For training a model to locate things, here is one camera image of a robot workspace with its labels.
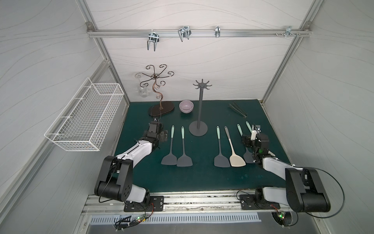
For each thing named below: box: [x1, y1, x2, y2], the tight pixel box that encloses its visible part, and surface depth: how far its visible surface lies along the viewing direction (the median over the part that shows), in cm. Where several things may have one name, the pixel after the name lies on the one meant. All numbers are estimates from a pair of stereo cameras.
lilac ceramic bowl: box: [178, 99, 195, 114], surface depth 114 cm
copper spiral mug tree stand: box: [134, 64, 175, 117], surface depth 100 cm
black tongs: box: [228, 100, 248, 118], surface depth 117 cm
